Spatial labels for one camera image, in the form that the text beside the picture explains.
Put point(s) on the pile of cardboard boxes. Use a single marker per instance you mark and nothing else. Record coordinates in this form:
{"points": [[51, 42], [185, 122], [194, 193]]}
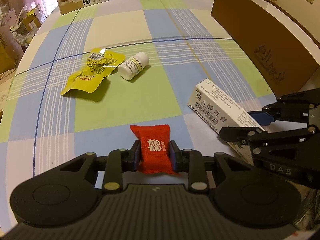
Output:
{"points": [[27, 22]]}

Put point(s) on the white pill bottle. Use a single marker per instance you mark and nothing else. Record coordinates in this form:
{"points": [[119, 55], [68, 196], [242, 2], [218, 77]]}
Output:
{"points": [[132, 66]]}

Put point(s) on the yellow snack packet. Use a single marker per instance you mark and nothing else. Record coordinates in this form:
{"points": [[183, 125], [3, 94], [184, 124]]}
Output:
{"points": [[85, 80]]}

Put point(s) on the white ointment box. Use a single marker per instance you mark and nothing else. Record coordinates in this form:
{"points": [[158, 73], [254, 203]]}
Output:
{"points": [[212, 102]]}

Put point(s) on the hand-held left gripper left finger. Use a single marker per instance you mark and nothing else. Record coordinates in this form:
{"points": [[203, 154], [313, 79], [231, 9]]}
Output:
{"points": [[137, 152]]}

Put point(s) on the checked tablecloth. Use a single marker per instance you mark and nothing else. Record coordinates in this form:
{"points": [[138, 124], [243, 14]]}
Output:
{"points": [[162, 42]]}

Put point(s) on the red candy packet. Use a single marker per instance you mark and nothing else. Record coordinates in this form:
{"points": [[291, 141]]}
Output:
{"points": [[155, 140]]}

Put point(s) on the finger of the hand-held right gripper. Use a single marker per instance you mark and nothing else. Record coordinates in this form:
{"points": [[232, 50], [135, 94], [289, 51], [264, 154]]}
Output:
{"points": [[262, 116], [237, 133]]}

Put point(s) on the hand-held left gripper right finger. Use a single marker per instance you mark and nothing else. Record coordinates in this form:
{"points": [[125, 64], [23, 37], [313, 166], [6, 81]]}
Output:
{"points": [[173, 155]]}

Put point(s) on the brown box with white inside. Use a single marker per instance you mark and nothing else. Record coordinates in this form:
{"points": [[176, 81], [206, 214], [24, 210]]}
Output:
{"points": [[250, 25]]}

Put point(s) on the person's grey clothing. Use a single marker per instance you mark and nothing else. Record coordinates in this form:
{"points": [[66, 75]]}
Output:
{"points": [[310, 205]]}

